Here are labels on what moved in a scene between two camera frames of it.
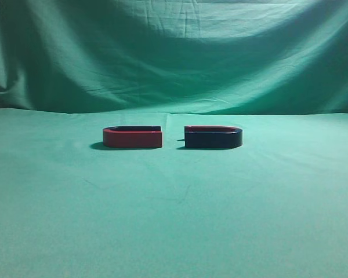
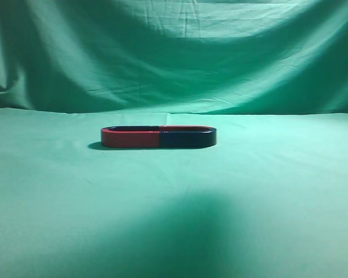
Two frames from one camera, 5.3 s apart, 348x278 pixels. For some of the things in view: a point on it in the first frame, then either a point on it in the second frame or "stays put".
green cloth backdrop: [285, 204] stays put
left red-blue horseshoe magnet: [133, 136] stays put
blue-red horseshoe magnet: [213, 136] -> [187, 136]
